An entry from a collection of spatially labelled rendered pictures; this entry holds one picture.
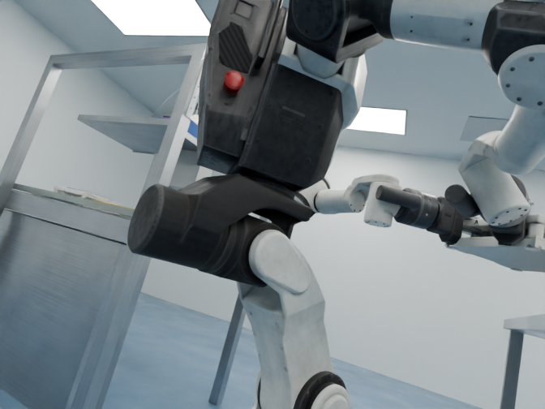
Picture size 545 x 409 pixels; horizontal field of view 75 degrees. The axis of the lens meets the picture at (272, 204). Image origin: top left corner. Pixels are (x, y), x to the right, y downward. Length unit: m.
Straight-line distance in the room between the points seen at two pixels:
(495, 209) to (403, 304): 4.34
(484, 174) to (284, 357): 0.48
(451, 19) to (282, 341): 0.56
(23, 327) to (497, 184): 1.99
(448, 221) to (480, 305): 4.14
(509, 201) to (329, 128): 0.31
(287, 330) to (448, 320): 4.38
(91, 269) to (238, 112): 1.34
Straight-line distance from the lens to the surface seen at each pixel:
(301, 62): 0.65
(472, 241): 0.99
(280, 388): 0.79
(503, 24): 0.48
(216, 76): 0.63
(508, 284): 5.15
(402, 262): 5.01
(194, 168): 1.80
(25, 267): 2.21
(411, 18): 0.54
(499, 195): 0.68
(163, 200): 0.55
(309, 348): 0.76
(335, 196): 0.97
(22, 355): 2.11
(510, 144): 0.60
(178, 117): 1.60
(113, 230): 1.71
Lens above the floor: 0.81
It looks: 11 degrees up
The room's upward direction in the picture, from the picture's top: 15 degrees clockwise
